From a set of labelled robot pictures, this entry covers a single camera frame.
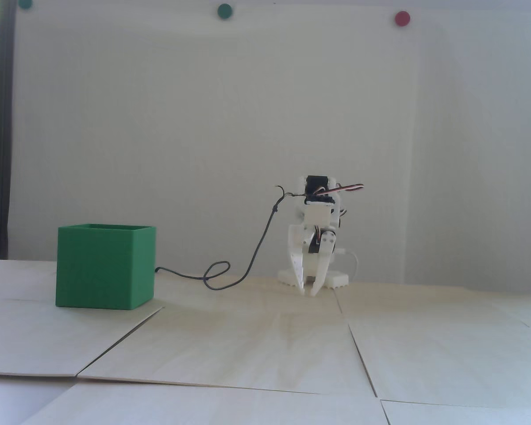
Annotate black window frame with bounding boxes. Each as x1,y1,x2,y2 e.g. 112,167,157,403
0,0,17,260

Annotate white cable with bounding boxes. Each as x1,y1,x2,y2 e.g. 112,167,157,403
338,249,360,282

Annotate red white black servo wires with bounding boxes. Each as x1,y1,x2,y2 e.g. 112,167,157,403
316,182,365,229

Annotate green box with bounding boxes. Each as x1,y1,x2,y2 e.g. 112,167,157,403
55,224,157,310

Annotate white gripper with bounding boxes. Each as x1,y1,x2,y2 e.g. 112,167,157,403
288,206,339,297

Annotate white magnetic board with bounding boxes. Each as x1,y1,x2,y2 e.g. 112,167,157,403
8,2,465,284

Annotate black cable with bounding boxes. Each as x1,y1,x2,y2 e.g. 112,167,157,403
155,185,309,291

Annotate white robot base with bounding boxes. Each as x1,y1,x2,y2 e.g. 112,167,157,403
277,248,350,291

